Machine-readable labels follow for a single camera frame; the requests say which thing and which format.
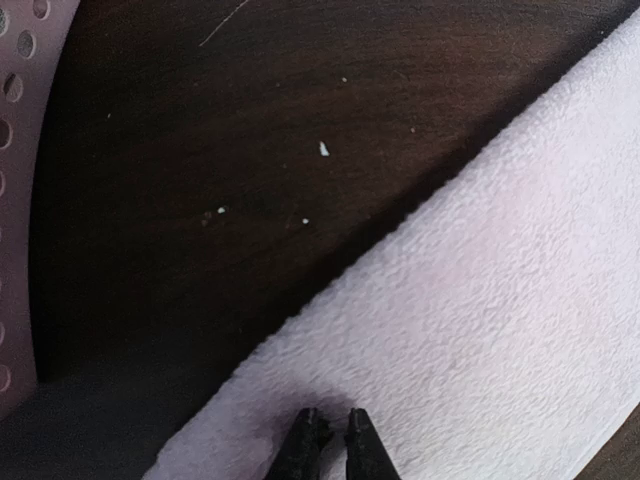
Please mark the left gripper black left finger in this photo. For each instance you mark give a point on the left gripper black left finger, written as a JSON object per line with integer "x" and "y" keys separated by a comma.
{"x": 300, "y": 453}

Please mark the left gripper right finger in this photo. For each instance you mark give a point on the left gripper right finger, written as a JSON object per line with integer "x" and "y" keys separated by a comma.
{"x": 367, "y": 458}

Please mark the pink towel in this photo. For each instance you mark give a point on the pink towel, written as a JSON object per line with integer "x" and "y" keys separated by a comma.
{"x": 495, "y": 333}

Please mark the pink plastic basket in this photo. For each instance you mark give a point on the pink plastic basket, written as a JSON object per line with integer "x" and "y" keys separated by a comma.
{"x": 33, "y": 34}

